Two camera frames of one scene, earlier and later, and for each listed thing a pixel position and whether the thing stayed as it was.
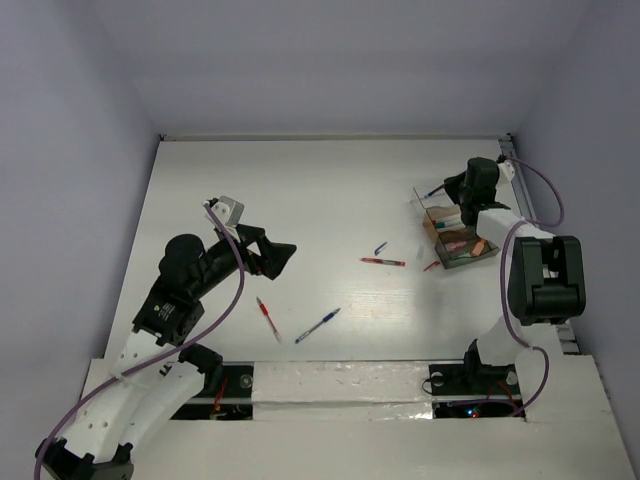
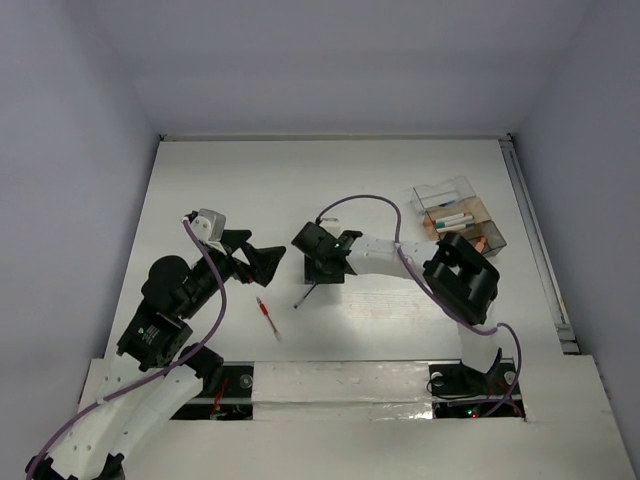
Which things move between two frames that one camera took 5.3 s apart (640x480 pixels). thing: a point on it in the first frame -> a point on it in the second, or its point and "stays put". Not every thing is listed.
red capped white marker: x=447 y=220 stays put
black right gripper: x=451 y=185 -> x=313 y=272
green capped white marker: x=450 y=224 stays put
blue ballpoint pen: x=325 y=319 -> x=296 y=306
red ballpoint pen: x=265 y=311 stays put
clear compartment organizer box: x=455 y=244 stays put
